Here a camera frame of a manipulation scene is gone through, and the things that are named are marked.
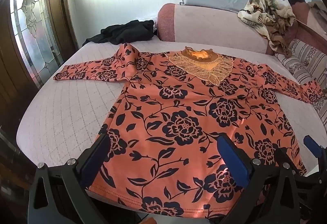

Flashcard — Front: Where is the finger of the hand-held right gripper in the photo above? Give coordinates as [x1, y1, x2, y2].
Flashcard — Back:
[274, 148, 307, 176]
[303, 135, 327, 163]

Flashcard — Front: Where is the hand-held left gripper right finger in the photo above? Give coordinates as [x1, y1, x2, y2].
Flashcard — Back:
[216, 133, 298, 224]

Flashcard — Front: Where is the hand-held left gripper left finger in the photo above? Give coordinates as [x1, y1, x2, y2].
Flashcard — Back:
[28, 134, 111, 224]

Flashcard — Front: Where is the orange floral long-sleeve shirt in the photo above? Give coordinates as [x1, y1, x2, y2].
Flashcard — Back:
[53, 44, 324, 221]

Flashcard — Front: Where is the pink quilted bed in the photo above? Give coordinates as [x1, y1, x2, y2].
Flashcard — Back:
[17, 35, 327, 184]

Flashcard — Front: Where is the striped floral blanket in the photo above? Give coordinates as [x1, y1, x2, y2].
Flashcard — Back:
[274, 38, 327, 125]

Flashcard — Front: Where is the maroon blanket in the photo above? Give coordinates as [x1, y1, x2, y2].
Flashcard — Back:
[265, 0, 327, 56]

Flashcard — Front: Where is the black crumpled cloth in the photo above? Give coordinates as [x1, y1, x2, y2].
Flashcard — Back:
[82, 20, 155, 47]

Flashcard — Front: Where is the beige floral crumpled cloth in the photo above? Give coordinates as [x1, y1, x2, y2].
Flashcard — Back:
[237, 0, 297, 59]

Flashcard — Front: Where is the tan cloth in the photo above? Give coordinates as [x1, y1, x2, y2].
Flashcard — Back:
[307, 0, 327, 22]

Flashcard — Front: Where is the pink bolster cushion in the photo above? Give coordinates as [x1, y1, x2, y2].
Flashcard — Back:
[157, 3, 272, 55]

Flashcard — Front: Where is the wooden door with stained glass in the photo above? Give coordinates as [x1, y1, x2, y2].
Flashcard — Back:
[0, 0, 80, 143]

